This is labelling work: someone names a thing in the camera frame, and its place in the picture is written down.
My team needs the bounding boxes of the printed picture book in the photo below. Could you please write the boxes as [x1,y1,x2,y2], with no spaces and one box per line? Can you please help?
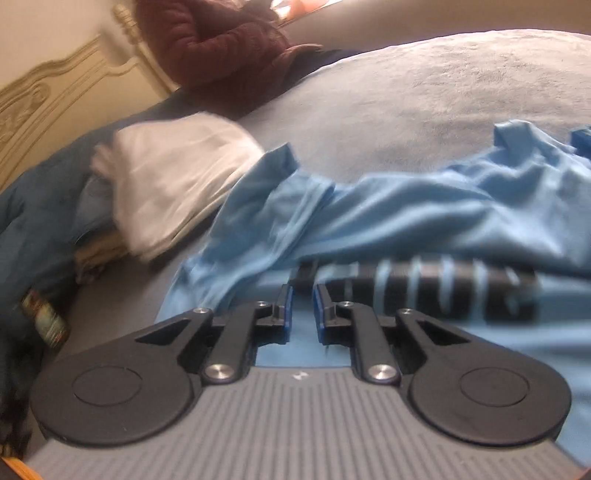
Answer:
[21,291,70,352]

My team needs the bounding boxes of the light blue printed t-shirt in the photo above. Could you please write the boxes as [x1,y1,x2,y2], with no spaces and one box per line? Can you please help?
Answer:
[157,120,591,467]

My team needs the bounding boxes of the grey bed blanket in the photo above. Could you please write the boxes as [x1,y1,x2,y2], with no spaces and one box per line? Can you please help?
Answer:
[60,30,591,352]

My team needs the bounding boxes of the folded blue jeans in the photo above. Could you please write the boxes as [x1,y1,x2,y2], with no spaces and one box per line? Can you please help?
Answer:
[78,175,121,241]

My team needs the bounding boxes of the blue pillow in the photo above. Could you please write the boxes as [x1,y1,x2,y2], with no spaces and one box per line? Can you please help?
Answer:
[0,88,185,370]

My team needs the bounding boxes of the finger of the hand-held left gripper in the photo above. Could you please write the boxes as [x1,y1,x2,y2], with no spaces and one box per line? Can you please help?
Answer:
[570,124,591,160]

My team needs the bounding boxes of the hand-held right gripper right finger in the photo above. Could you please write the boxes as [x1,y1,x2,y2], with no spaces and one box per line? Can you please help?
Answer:
[313,282,472,384]

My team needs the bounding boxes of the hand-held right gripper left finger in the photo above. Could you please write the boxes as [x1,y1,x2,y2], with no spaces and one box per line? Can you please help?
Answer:
[134,284,294,384]

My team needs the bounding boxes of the white folded shirt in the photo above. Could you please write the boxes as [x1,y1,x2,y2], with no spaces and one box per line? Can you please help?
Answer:
[90,113,266,264]

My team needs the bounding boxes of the folded beige pants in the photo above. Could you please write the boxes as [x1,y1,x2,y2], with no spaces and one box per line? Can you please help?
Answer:
[74,231,130,282]

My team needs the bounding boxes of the cream carved headboard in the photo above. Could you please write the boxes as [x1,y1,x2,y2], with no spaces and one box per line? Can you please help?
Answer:
[0,4,176,195]

